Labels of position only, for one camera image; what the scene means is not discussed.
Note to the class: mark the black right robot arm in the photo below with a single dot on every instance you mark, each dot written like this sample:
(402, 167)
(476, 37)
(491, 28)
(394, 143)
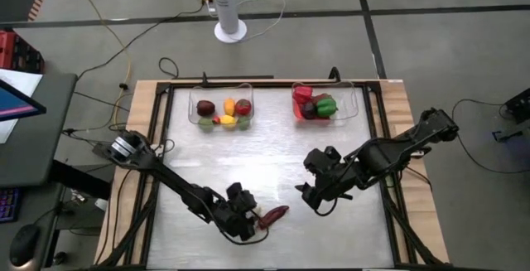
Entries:
(397, 151)

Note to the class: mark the wooden table board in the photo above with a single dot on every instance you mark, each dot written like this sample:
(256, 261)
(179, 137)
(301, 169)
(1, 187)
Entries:
(143, 93)

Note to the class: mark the bright green lime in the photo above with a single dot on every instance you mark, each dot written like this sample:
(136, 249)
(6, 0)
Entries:
(243, 122)

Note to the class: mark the red bell pepper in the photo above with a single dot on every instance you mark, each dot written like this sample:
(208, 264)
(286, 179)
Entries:
(302, 93)

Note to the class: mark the small red strawberry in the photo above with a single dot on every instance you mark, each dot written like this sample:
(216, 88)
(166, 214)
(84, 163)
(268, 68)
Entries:
(215, 119)

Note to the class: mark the orange yellow mango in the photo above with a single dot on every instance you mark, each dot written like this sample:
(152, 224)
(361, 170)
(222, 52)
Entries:
(229, 106)

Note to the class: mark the olive green round fruit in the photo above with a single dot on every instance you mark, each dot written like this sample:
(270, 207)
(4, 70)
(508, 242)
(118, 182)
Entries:
(205, 124)

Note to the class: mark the white tower fan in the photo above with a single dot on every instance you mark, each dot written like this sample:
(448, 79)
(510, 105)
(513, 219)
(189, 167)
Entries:
(227, 6)

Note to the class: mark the backlit keyboard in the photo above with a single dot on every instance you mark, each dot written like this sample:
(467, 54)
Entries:
(7, 204)

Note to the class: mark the black aluminium table frame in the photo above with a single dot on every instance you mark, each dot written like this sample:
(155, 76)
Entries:
(152, 229)

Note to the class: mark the yellow lemon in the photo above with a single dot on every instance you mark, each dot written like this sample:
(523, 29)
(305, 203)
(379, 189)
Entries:
(228, 121)

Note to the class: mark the tilted computer screen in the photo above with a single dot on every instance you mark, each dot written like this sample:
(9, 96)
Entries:
(16, 103)

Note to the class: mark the red apple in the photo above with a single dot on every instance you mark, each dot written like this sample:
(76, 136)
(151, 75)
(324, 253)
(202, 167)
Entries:
(243, 107)

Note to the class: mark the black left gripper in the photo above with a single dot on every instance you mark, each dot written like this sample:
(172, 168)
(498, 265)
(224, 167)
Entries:
(232, 215)

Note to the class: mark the dark grey desk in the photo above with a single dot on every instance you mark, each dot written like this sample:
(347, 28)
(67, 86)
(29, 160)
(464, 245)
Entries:
(37, 159)

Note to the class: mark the dark brown round fruit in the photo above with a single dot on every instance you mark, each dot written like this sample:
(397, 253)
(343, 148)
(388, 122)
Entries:
(205, 107)

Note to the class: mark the green bell pepper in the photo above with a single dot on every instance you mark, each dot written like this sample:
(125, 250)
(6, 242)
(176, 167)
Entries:
(326, 107)

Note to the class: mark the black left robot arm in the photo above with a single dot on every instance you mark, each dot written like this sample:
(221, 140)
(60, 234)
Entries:
(174, 180)

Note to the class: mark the dark purple round vegetable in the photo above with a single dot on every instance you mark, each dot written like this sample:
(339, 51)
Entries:
(308, 110)

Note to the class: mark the black computer tower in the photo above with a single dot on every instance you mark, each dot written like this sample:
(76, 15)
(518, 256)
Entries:
(519, 105)

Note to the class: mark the red plastic crate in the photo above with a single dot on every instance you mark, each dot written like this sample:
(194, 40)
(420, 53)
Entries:
(16, 53)

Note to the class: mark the clear plastic bin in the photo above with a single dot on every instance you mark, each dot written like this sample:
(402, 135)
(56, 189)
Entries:
(348, 105)
(219, 93)

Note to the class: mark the dark red chili pepper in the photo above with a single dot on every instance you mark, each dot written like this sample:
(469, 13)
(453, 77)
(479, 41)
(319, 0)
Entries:
(273, 216)

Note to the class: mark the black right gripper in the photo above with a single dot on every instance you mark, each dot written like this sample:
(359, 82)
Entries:
(333, 173)

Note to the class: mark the black computer mouse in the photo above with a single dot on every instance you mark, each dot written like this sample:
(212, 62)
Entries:
(24, 244)

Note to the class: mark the orange carrot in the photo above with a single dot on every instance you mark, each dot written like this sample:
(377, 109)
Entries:
(296, 112)

